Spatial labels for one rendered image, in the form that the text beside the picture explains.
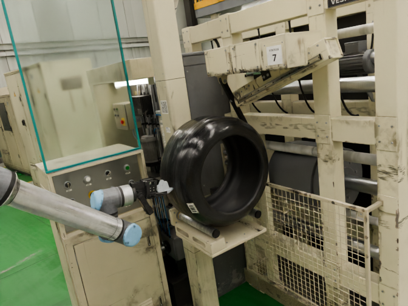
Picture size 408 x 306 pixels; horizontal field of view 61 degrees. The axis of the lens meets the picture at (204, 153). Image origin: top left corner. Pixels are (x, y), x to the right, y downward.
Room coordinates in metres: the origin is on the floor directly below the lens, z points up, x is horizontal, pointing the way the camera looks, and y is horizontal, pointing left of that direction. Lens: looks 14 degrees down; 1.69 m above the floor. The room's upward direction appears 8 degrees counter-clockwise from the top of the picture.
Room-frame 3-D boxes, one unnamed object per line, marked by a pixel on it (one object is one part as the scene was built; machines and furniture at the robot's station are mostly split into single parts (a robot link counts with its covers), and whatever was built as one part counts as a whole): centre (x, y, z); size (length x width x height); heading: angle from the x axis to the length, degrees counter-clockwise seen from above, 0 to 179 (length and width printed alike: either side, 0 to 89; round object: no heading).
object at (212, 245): (1.70, 0.09, 0.83); 0.36 x 0.09 x 0.06; 33
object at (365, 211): (1.76, -0.43, 0.65); 0.90 x 0.02 x 0.70; 33
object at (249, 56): (1.83, -0.34, 1.71); 0.61 x 0.25 x 0.15; 33
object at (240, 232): (1.78, -0.03, 0.80); 0.37 x 0.36 x 0.02; 123
